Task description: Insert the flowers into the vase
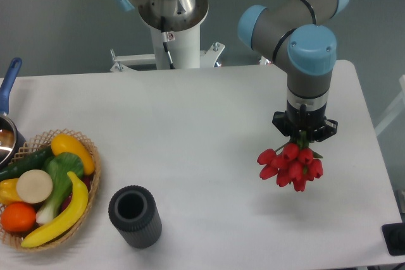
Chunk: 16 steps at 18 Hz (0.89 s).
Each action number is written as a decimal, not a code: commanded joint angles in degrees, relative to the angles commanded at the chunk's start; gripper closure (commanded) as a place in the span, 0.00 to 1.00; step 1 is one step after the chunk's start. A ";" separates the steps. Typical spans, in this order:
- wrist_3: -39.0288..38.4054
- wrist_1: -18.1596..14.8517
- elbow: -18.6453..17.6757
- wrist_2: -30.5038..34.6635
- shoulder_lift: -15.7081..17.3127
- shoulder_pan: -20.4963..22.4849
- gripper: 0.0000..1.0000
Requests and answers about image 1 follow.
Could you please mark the orange plastic fruit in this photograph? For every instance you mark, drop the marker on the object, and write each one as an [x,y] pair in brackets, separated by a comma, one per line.
[18,217]

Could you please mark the red toy under banana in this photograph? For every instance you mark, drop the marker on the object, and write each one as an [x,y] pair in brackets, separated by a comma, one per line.
[88,182]

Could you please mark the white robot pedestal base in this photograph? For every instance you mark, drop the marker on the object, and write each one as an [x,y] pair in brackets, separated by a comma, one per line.
[175,32]

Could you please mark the yellow lemon squash toy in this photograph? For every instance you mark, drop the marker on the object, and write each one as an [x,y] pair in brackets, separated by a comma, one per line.
[67,143]

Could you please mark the dark green cucumber toy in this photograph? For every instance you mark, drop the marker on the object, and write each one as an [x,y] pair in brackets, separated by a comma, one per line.
[35,160]

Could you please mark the yellow bell pepper toy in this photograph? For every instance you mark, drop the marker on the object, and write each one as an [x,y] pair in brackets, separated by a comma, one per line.
[8,193]

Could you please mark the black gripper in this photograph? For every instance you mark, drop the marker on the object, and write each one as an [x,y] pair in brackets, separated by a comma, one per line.
[314,124]

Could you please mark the red tulip bouquet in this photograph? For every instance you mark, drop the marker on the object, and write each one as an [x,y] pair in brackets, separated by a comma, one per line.
[294,163]

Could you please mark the green bok choy toy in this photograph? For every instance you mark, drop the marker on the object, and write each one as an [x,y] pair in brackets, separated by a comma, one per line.
[57,168]

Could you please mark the dark grey ribbed vase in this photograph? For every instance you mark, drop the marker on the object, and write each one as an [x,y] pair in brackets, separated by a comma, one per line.
[133,212]

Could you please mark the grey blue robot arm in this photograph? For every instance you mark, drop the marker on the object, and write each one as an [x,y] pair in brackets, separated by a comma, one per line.
[293,38]

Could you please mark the beige round radish slice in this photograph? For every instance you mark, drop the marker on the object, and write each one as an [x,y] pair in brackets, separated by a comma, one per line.
[34,186]

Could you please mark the black device at edge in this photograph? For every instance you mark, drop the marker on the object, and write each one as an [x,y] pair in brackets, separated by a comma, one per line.
[394,238]

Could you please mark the woven wicker basket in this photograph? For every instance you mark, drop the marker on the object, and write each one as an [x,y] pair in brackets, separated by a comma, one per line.
[41,141]

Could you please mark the yellow plastic banana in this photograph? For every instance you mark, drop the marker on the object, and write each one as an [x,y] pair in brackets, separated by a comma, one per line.
[65,220]

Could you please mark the white frame at right edge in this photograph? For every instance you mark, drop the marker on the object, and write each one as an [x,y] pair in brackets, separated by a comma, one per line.
[392,111]

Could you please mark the blue handled saucepan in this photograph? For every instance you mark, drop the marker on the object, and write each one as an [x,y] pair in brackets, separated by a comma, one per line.
[11,138]

